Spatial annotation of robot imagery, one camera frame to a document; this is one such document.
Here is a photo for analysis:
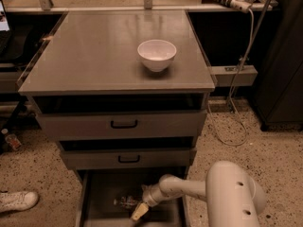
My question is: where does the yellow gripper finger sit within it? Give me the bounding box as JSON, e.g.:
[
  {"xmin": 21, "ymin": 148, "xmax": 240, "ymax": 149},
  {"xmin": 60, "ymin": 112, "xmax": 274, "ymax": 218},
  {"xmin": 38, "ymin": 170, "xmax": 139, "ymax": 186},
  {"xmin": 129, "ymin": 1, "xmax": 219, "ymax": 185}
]
[{"xmin": 131, "ymin": 202, "xmax": 149, "ymax": 221}]

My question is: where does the clear plastic water bottle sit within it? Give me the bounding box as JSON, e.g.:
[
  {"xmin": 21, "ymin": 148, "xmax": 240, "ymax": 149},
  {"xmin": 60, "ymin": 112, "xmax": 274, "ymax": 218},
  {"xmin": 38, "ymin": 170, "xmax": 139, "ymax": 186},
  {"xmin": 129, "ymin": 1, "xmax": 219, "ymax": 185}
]
[{"xmin": 114, "ymin": 195, "xmax": 142, "ymax": 210}]

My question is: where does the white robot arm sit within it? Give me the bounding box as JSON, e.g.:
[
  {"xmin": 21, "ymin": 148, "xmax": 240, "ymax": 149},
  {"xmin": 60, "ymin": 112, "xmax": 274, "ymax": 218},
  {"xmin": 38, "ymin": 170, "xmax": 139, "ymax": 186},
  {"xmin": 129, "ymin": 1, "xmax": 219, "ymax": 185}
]
[{"xmin": 131, "ymin": 161, "xmax": 266, "ymax": 227}]

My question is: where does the grey bottom drawer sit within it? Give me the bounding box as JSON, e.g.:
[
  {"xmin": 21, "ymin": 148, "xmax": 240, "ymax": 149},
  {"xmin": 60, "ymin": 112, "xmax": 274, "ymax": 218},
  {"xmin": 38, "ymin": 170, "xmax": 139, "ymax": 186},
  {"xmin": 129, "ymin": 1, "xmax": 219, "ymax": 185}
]
[{"xmin": 75, "ymin": 166, "xmax": 190, "ymax": 227}]

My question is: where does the grey drawer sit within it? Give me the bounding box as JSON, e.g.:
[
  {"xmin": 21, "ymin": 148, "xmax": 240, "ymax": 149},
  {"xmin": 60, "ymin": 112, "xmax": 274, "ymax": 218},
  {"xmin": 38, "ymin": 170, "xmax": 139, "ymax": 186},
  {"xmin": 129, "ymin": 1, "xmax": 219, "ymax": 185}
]
[
  {"xmin": 75, "ymin": 166, "xmax": 190, "ymax": 227},
  {"xmin": 35, "ymin": 94, "xmax": 206, "ymax": 141},
  {"xmin": 61, "ymin": 137, "xmax": 196, "ymax": 170}
]

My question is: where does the grey middle drawer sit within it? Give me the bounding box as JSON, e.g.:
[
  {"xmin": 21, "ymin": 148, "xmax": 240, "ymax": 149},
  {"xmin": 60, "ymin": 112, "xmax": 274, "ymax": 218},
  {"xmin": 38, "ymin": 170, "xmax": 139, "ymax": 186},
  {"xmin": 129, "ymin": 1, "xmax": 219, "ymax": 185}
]
[{"xmin": 61, "ymin": 137, "xmax": 196, "ymax": 170}]

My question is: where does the grey top drawer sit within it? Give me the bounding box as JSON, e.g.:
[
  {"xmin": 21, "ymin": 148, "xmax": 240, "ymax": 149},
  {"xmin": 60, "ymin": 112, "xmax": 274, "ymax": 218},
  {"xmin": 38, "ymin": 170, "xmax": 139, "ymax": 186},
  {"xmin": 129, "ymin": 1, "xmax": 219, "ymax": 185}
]
[{"xmin": 35, "ymin": 94, "xmax": 206, "ymax": 141}]

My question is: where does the grey drawer cabinet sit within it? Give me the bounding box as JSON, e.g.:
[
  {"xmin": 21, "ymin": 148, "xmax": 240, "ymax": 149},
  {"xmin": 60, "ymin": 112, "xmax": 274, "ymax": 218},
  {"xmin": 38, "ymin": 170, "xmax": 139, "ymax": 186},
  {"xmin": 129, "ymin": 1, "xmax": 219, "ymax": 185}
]
[{"xmin": 17, "ymin": 9, "xmax": 216, "ymax": 175}]

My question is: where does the small bottle on floor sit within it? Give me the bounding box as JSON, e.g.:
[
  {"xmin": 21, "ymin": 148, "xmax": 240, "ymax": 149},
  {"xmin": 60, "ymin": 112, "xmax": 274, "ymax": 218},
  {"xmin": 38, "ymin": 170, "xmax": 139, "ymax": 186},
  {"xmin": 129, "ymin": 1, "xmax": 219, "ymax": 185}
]
[{"xmin": 1, "ymin": 129, "xmax": 22, "ymax": 150}]

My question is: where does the white sneaker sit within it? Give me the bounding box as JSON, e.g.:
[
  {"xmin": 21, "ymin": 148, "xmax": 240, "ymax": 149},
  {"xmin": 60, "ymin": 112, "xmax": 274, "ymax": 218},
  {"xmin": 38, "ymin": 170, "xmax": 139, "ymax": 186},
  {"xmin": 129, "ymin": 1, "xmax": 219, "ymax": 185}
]
[{"xmin": 0, "ymin": 191, "xmax": 39, "ymax": 213}]

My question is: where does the white ceramic bowl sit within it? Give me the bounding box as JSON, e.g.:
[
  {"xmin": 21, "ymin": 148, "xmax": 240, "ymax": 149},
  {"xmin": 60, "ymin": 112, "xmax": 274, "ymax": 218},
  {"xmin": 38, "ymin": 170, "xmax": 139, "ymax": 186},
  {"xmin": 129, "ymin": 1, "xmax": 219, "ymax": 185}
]
[{"xmin": 137, "ymin": 40, "xmax": 177, "ymax": 72}]

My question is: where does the dark cabinet at right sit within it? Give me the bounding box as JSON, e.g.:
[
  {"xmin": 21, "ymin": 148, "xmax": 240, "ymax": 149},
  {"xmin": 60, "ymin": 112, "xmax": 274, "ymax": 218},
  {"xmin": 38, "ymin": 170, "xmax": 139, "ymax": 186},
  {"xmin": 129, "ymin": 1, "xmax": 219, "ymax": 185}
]
[{"xmin": 252, "ymin": 0, "xmax": 303, "ymax": 131}]

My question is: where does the white power strip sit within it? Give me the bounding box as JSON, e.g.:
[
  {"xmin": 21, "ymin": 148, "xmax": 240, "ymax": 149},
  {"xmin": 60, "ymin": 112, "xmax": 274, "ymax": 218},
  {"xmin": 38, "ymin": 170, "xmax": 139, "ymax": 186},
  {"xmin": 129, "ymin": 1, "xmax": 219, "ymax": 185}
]
[{"xmin": 202, "ymin": 0, "xmax": 253, "ymax": 14}]

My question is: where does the laptop screen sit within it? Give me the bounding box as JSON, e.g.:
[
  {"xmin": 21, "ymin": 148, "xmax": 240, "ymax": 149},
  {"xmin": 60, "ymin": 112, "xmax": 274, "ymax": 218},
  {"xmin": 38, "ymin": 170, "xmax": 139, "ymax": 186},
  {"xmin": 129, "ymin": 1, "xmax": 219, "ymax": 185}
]
[{"xmin": 0, "ymin": 0, "xmax": 9, "ymax": 31}]

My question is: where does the white power cable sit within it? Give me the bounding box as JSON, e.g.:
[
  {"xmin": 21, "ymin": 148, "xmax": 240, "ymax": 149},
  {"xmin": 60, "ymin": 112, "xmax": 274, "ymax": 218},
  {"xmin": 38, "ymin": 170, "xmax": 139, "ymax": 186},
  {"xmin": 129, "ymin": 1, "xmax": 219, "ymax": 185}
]
[{"xmin": 206, "ymin": 9, "xmax": 256, "ymax": 148}]

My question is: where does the grey metal rail bracket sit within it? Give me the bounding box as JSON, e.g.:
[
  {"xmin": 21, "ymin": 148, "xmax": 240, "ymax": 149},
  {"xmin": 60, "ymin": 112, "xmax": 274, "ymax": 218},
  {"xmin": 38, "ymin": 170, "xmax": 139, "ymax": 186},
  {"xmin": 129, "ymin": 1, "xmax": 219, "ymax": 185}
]
[{"xmin": 209, "ymin": 65, "xmax": 258, "ymax": 87}]

